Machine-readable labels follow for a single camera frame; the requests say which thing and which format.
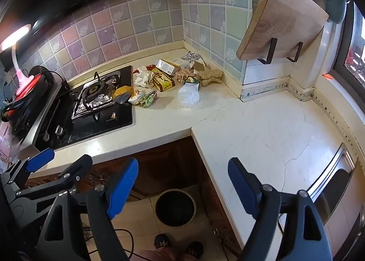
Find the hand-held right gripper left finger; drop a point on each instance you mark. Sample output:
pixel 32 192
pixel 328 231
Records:
pixel 122 186

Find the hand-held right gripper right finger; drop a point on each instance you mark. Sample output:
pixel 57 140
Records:
pixel 242 188

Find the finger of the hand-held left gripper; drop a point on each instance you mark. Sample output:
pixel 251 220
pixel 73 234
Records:
pixel 40 159
pixel 75 171

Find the round dark trash can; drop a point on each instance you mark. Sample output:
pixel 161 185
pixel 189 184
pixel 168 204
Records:
pixel 175 209

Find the white tissue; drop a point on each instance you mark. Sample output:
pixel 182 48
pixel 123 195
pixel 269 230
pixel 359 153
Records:
pixel 144 79

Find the beige loofah sponge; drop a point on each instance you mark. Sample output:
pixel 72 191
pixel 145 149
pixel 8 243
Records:
pixel 209 77

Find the silver foil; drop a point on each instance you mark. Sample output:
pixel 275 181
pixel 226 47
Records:
pixel 191 57

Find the stainless steel box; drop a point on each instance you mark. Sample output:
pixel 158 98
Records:
pixel 37 124

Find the black glass gas stove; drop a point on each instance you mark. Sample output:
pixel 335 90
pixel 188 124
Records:
pixel 114 124

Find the black shoe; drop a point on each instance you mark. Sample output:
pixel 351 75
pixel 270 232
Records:
pixel 194 249
pixel 162 241

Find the aluminium foil burner liner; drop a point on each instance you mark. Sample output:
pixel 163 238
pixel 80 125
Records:
pixel 94 106

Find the black stove burner grate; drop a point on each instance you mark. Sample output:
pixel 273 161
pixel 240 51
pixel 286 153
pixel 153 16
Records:
pixel 95 89

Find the white crumpled wrapper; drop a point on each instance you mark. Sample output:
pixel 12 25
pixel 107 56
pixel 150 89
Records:
pixel 137 97

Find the green white snack packet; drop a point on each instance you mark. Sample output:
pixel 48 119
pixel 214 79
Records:
pixel 150 99

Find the stainless steel sink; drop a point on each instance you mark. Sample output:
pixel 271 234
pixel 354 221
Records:
pixel 333 192

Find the yellow snack bag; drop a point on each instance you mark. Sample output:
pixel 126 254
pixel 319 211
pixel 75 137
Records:
pixel 122 92

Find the clear plastic bag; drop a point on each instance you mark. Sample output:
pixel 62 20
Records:
pixel 188 97

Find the yellow brown box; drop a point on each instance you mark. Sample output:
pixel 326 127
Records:
pixel 163 81

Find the white green plastic bag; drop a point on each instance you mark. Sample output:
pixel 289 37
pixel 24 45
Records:
pixel 191 81

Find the red snack wrapper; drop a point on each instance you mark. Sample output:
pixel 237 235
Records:
pixel 148 67

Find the pink gooseneck lamp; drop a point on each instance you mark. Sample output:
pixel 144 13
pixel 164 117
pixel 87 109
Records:
pixel 15 37

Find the pink wrapper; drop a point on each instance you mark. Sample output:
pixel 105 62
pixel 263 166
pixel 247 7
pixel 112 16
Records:
pixel 182 76

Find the white box with yellow edge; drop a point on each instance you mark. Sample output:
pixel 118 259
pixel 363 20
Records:
pixel 166 66

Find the white open cardboard box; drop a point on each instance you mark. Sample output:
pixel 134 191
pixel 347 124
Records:
pixel 199 65

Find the small orange clip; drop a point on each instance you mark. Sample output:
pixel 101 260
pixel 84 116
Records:
pixel 327 76

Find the wooden cutting board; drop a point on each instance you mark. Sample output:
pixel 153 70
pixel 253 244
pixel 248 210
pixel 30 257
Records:
pixel 279 21

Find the teal green cloth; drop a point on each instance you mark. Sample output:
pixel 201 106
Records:
pixel 335 7

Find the dark window frame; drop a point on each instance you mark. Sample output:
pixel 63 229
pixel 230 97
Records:
pixel 342 58

